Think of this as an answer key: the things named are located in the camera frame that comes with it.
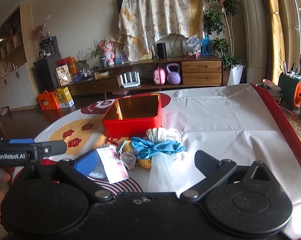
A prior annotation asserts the floral cloth cover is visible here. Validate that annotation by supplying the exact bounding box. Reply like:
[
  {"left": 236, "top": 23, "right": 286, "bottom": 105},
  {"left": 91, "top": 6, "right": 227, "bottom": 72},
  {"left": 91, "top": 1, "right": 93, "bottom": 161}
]
[{"left": 118, "top": 0, "right": 208, "bottom": 62}]

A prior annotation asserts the white standing air conditioner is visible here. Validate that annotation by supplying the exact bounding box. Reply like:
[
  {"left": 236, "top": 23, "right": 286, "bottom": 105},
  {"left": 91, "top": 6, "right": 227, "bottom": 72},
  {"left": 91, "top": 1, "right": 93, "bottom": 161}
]
[{"left": 242, "top": 0, "right": 269, "bottom": 83}]

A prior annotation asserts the small potted plant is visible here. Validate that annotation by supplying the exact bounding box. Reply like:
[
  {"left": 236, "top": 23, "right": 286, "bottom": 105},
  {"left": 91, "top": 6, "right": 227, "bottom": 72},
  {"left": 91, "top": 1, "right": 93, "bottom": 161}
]
[{"left": 91, "top": 39, "right": 108, "bottom": 68}]

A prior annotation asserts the orange plastic stool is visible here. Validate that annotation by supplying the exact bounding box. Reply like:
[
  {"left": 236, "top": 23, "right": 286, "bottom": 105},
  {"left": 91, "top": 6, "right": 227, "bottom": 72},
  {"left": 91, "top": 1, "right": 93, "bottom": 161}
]
[{"left": 292, "top": 81, "right": 301, "bottom": 108}]

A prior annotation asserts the yellow cardboard box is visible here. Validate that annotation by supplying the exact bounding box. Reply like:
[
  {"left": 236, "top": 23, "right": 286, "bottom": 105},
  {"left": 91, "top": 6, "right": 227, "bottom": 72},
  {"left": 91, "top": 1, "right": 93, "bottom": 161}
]
[{"left": 55, "top": 87, "right": 74, "bottom": 108}]

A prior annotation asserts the white tulle mesh fabric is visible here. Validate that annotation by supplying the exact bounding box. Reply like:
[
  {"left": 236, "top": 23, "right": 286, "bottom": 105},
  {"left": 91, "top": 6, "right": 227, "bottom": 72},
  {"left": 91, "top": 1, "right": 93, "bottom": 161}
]
[{"left": 147, "top": 152, "right": 205, "bottom": 197}]

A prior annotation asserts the blue plastic container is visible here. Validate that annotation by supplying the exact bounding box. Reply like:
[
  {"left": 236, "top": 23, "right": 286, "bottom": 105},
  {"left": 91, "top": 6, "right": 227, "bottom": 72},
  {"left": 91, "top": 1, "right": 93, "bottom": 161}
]
[{"left": 201, "top": 35, "right": 212, "bottom": 56}]

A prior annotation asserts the purple kettlebell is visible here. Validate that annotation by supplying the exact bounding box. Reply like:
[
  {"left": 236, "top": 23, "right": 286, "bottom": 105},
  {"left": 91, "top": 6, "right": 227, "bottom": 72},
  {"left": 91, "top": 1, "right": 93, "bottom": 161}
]
[{"left": 166, "top": 63, "right": 181, "bottom": 85}]

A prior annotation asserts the black cylindrical speaker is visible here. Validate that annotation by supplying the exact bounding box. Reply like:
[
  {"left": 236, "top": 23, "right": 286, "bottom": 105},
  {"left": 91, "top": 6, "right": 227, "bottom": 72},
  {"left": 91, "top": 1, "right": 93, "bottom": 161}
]
[{"left": 156, "top": 42, "right": 167, "bottom": 59}]

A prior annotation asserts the dark green storage bin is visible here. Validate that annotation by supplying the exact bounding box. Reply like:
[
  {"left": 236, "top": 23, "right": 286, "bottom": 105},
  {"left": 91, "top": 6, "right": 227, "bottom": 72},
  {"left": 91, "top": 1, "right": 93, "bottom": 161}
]
[{"left": 278, "top": 73, "right": 301, "bottom": 108}]

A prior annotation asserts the white red patterned tablecloth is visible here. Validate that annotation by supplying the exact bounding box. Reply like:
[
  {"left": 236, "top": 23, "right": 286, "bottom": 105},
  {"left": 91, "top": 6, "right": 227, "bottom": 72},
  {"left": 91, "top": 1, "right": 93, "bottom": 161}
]
[{"left": 34, "top": 84, "right": 301, "bottom": 239}]

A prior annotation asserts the cartoon print face mask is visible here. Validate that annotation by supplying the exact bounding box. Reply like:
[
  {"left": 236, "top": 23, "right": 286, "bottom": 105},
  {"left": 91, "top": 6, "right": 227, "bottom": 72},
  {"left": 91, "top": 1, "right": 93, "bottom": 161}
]
[{"left": 89, "top": 147, "right": 129, "bottom": 184}]

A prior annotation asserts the white plant pot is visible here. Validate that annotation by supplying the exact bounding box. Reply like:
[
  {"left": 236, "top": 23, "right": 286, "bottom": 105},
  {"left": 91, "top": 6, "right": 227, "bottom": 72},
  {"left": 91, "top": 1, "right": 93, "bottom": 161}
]
[{"left": 227, "top": 64, "right": 244, "bottom": 86}]

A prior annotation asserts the wooden tv cabinet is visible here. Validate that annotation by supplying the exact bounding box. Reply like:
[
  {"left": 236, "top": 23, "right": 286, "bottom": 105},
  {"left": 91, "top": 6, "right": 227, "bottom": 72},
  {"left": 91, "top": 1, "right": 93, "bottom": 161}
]
[{"left": 66, "top": 56, "right": 224, "bottom": 97}]

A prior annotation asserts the green potted tree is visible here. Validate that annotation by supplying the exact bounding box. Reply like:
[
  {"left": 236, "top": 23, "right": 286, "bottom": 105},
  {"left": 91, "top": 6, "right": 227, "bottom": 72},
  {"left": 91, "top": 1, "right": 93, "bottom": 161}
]
[{"left": 204, "top": 0, "right": 243, "bottom": 69}]

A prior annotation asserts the pink plush doll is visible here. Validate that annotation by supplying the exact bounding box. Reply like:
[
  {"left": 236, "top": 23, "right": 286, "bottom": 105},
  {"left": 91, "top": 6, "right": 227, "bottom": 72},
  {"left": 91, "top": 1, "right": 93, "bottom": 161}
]
[{"left": 99, "top": 38, "right": 115, "bottom": 66}]

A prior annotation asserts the bagged brown hair scrunchie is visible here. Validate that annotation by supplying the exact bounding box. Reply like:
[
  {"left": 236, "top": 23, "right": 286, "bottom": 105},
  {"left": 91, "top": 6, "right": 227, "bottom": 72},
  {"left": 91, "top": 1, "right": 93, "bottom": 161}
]
[{"left": 120, "top": 152, "right": 136, "bottom": 172}]

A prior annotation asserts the red metal tin box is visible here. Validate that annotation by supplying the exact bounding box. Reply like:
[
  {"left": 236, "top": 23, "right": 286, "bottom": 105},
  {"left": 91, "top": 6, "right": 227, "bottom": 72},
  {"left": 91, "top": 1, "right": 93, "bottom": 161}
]
[{"left": 101, "top": 94, "right": 163, "bottom": 138}]

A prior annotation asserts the clear plastic bag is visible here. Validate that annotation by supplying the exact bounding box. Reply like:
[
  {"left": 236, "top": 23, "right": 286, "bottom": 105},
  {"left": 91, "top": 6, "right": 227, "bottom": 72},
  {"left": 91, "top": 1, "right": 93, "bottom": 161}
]
[{"left": 185, "top": 36, "right": 202, "bottom": 58}]

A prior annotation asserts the yellow curtain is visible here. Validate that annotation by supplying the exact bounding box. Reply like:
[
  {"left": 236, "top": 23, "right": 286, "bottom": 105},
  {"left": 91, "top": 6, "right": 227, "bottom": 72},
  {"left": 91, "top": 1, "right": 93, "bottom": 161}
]
[{"left": 261, "top": 0, "right": 301, "bottom": 84}]

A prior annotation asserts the blue rubber glove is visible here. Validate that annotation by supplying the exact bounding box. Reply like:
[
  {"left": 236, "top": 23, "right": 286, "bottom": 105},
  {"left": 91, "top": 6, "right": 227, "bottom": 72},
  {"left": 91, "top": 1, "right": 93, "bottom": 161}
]
[{"left": 130, "top": 137, "right": 185, "bottom": 160}]

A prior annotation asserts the black cabinet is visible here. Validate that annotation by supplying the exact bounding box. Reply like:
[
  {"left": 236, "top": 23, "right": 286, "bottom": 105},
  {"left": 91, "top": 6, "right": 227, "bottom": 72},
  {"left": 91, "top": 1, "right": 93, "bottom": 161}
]
[{"left": 33, "top": 36, "right": 61, "bottom": 94}]

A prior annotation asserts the cream knitted cloth roll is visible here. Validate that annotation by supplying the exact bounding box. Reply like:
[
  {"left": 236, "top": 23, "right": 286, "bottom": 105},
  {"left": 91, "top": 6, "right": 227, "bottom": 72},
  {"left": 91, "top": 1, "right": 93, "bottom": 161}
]
[{"left": 146, "top": 127, "right": 182, "bottom": 144}]

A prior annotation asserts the cereal box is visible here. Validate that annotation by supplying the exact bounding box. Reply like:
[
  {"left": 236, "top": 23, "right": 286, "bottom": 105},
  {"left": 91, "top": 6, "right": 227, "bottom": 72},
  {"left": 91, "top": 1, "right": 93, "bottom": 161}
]
[{"left": 56, "top": 64, "right": 72, "bottom": 86}]

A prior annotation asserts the orange gift bag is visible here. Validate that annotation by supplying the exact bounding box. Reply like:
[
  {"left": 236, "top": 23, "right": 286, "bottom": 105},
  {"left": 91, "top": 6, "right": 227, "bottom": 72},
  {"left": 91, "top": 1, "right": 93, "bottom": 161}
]
[{"left": 37, "top": 90, "right": 60, "bottom": 111}]

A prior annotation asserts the white wifi router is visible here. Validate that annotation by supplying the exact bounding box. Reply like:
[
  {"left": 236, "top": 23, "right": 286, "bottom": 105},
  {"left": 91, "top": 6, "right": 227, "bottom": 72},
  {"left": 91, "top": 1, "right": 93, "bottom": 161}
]
[{"left": 119, "top": 72, "right": 141, "bottom": 88}]

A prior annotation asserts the pink small suitcase toy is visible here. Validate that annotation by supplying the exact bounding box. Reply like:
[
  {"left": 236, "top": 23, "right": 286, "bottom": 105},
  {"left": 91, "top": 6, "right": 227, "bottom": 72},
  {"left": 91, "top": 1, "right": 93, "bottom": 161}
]
[{"left": 153, "top": 66, "right": 166, "bottom": 85}]

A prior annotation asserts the wooden wall shelf unit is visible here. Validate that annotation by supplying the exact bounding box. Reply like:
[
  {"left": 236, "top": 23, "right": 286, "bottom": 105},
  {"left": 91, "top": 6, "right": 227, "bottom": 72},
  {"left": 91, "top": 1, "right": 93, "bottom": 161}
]
[{"left": 0, "top": 3, "right": 39, "bottom": 111}]

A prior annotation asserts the yellow rubber duck toy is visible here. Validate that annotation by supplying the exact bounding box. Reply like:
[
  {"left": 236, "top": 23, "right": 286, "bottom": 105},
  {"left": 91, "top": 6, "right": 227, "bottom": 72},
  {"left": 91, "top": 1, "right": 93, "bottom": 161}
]
[{"left": 120, "top": 140, "right": 151, "bottom": 170}]

